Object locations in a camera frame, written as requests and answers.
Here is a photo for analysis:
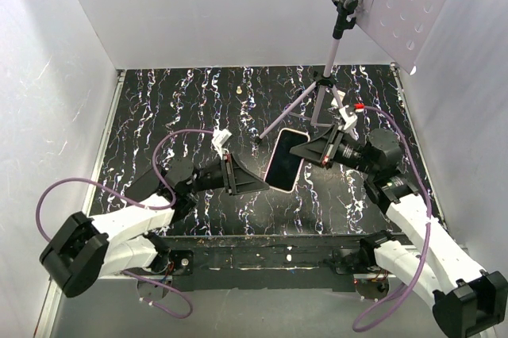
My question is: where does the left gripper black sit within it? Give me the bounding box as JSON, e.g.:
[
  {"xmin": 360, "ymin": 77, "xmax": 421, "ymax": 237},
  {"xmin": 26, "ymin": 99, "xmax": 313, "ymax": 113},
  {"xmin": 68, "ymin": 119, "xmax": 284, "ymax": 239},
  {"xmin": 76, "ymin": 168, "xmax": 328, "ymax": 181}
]
[{"xmin": 184, "ymin": 152, "xmax": 270, "ymax": 196}]

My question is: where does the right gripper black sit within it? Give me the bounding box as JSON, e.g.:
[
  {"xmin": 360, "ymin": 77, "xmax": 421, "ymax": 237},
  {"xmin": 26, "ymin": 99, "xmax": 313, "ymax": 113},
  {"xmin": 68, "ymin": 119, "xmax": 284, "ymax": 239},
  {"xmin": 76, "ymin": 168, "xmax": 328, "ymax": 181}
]
[{"xmin": 290, "ymin": 124, "xmax": 376, "ymax": 176}]

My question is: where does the pink phone case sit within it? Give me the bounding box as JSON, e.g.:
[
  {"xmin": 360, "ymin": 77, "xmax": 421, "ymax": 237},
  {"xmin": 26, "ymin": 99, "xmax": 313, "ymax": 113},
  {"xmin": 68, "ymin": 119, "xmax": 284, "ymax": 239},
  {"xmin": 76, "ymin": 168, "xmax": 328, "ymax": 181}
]
[{"xmin": 263, "ymin": 127, "xmax": 311, "ymax": 193}]

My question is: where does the black smartphone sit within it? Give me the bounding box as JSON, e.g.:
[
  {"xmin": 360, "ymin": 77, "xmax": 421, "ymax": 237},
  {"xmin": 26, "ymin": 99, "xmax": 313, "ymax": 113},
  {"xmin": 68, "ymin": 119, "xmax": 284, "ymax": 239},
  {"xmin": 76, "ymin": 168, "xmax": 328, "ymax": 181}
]
[{"xmin": 264, "ymin": 131, "xmax": 309, "ymax": 190}]

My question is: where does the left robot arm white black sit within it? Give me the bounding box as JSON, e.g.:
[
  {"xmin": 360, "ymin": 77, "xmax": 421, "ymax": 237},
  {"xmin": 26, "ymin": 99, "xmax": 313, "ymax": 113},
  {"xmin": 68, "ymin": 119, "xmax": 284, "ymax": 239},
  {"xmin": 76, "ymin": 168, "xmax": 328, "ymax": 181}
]
[{"xmin": 39, "ymin": 154, "xmax": 269, "ymax": 298}]

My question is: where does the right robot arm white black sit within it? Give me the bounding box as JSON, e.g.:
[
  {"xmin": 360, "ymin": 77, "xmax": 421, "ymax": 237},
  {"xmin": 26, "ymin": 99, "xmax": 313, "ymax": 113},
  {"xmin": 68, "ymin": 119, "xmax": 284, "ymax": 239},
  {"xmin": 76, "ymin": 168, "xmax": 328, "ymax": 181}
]
[{"xmin": 291, "ymin": 126, "xmax": 507, "ymax": 337}]

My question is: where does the tripod stand silver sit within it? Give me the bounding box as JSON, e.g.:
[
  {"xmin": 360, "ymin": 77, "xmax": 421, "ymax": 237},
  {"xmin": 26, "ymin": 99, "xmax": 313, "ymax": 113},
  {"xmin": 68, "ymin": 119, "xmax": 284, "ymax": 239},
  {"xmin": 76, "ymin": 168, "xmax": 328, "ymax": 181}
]
[{"xmin": 255, "ymin": 0, "xmax": 360, "ymax": 144}]

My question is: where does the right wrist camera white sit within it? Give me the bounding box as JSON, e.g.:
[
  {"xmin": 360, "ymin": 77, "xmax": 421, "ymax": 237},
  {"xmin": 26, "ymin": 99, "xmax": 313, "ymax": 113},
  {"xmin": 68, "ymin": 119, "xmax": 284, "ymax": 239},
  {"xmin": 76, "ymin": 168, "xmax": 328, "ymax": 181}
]
[{"xmin": 339, "ymin": 103, "xmax": 364, "ymax": 133}]

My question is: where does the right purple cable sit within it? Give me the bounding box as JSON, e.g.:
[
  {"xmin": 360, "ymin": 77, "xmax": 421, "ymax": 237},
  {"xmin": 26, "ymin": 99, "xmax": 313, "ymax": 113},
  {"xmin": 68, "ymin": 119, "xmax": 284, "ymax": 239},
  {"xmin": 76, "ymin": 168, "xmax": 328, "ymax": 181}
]
[{"xmin": 351, "ymin": 106, "xmax": 433, "ymax": 333}]

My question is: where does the purple cable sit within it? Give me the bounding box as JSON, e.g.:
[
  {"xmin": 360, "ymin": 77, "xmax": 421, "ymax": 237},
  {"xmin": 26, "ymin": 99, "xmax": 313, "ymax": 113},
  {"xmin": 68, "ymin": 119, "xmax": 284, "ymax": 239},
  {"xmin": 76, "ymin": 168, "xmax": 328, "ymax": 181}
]
[
  {"xmin": 35, "ymin": 129, "xmax": 195, "ymax": 319},
  {"xmin": 351, "ymin": 106, "xmax": 433, "ymax": 333}
]

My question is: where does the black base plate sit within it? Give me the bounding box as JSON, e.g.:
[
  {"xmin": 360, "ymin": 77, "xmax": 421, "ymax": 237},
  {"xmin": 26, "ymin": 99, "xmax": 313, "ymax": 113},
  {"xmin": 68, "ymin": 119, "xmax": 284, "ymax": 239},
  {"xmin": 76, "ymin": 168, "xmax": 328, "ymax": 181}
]
[{"xmin": 159, "ymin": 235, "xmax": 391, "ymax": 292}]

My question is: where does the aluminium rail frame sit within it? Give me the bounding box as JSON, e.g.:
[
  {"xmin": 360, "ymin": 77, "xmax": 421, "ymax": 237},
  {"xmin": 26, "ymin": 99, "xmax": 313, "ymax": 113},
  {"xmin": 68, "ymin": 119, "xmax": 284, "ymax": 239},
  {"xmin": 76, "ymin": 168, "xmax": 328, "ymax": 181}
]
[{"xmin": 35, "ymin": 62, "xmax": 497, "ymax": 338}]

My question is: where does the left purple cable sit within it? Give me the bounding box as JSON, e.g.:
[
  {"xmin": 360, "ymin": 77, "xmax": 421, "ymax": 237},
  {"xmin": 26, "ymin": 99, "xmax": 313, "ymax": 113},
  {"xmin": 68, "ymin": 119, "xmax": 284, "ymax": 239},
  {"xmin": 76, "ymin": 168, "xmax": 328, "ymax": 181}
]
[{"xmin": 35, "ymin": 129, "xmax": 195, "ymax": 319}]

